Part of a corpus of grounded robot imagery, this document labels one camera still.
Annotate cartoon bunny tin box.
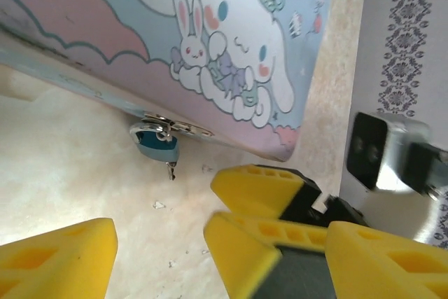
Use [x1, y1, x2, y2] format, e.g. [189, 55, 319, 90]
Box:
[0, 0, 333, 164]

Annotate small silver key with ring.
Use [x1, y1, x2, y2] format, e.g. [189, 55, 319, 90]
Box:
[163, 159, 179, 183]

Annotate small blue padlock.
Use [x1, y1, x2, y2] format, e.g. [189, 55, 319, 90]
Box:
[128, 116, 180, 164]

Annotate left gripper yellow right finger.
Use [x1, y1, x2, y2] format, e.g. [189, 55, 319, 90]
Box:
[326, 221, 448, 299]

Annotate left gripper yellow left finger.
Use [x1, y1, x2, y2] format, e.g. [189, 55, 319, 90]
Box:
[0, 217, 119, 299]

